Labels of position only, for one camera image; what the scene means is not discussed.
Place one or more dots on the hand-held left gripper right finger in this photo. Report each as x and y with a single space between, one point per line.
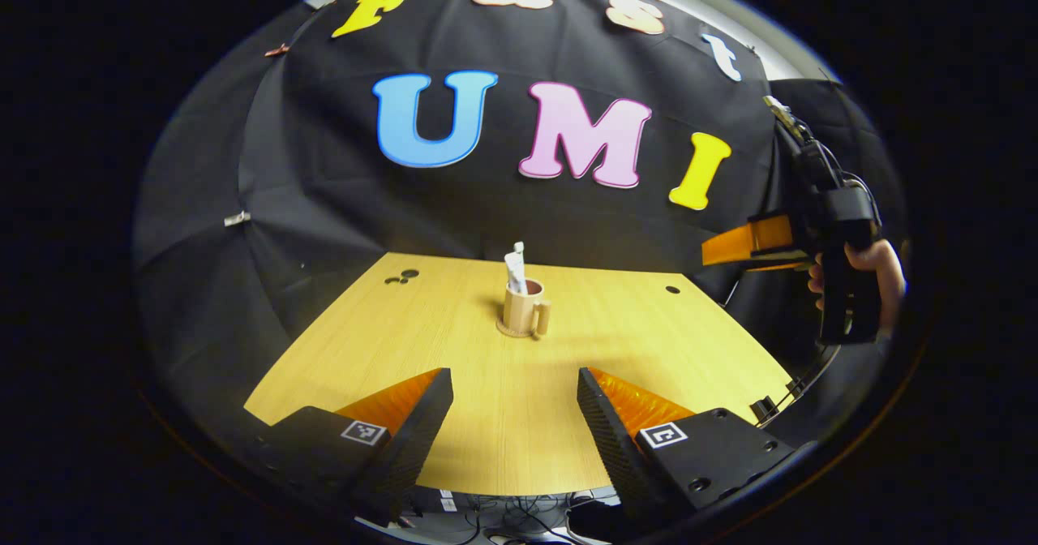
608 448

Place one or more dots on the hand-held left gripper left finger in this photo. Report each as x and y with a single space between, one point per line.
413 456

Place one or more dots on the silver metal clip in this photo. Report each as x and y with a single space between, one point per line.
237 218

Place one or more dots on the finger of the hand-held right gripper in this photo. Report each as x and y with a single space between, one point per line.
750 241
778 266

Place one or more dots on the copper metal clip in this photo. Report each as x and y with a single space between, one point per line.
276 50

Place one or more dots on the black desk clamp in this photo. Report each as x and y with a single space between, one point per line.
764 409

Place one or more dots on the wooden desktop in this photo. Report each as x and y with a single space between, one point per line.
486 415

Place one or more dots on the beige cup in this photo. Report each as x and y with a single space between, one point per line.
519 310

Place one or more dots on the white toothpaste tube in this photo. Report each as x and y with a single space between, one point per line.
516 273

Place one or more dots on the black backdrop cloth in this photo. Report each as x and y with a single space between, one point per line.
324 204

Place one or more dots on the round cork coaster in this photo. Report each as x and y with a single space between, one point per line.
503 331

